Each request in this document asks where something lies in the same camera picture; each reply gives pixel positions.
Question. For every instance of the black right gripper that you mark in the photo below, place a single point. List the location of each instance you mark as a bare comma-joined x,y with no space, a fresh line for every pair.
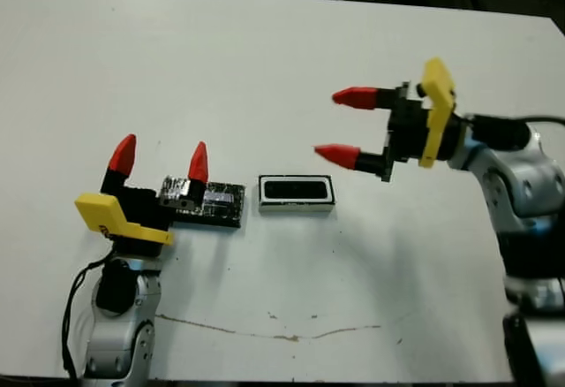
408,135

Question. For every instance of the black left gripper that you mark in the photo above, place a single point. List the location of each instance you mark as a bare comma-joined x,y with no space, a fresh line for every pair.
141,208

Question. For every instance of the black shiny box lid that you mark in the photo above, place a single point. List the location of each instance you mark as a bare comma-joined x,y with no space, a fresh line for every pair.
220,201

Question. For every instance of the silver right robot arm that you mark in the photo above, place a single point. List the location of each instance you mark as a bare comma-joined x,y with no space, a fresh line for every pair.
507,175

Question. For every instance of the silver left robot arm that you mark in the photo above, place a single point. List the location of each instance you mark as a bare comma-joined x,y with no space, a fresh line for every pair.
115,343

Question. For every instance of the yellow left wrist camera mount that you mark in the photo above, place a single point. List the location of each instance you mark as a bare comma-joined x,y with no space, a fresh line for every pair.
99,210

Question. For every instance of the yellow wrist camera mount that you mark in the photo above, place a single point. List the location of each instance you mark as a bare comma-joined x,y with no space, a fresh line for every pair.
99,210
437,82

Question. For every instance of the silver camera box base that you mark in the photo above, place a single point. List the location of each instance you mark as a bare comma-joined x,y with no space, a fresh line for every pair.
296,208

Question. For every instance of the yellow right wrist camera mount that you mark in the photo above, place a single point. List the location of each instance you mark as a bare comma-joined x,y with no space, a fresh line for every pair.
437,82

